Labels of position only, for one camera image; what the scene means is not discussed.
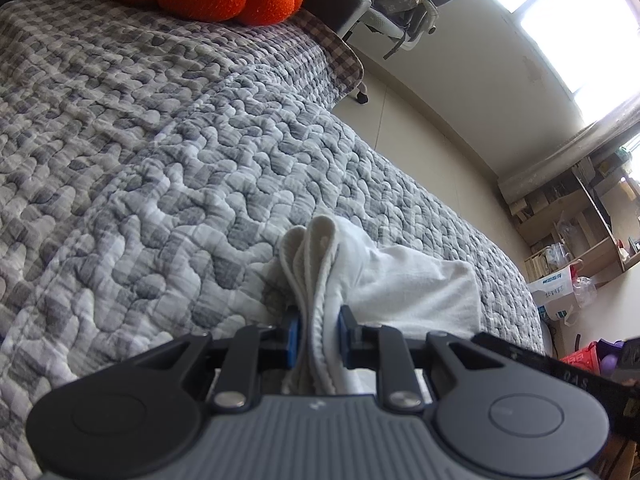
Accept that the white cardboard box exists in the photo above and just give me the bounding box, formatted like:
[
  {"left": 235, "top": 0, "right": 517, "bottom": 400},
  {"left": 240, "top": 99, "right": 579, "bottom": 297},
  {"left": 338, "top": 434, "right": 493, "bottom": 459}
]
[{"left": 527, "top": 260, "right": 583, "bottom": 321}]

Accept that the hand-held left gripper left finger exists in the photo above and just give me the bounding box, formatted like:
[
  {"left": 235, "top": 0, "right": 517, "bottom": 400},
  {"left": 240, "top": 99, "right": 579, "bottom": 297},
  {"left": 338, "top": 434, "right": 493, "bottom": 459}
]
[{"left": 145, "top": 307, "right": 303, "bottom": 408}]

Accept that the purple plastic object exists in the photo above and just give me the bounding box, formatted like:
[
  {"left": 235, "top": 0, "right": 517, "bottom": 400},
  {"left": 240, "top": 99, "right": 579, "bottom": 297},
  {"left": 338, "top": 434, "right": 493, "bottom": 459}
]
[{"left": 597, "top": 339, "right": 626, "bottom": 376}]

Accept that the white t-shirt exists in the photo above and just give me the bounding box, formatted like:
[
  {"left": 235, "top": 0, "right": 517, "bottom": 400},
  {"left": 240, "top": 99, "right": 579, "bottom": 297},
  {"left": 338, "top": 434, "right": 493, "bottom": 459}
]
[{"left": 277, "top": 215, "right": 483, "bottom": 396}]

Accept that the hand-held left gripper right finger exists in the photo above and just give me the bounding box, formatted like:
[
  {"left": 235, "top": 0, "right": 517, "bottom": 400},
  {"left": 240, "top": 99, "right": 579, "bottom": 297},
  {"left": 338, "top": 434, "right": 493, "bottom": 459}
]
[{"left": 336, "top": 305, "right": 493, "bottom": 409}]

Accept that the wooden shelf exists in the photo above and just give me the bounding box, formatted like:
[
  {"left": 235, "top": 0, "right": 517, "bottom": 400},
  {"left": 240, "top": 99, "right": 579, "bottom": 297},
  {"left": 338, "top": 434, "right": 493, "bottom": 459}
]
[{"left": 510, "top": 147, "right": 640, "bottom": 286}]

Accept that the grey white quilted blanket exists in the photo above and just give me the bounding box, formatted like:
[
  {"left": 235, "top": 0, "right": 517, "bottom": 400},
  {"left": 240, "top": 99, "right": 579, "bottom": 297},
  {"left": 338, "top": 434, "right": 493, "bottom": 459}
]
[{"left": 0, "top": 0, "right": 546, "bottom": 480}]

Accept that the grey curtain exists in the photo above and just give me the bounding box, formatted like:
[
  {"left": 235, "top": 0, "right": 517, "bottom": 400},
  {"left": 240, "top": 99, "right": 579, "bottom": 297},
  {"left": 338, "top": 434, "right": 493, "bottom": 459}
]
[{"left": 497, "top": 105, "right": 640, "bottom": 203}]

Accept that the red plastic basket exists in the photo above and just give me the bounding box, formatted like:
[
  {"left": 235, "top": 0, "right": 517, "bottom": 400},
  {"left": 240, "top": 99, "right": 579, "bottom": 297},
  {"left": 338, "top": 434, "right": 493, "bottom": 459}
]
[{"left": 560, "top": 342, "right": 601, "bottom": 376}]

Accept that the window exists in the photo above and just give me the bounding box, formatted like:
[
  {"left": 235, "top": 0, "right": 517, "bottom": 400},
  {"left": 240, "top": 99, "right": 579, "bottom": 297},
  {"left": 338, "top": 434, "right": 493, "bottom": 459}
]
[{"left": 462, "top": 0, "right": 640, "bottom": 121}]

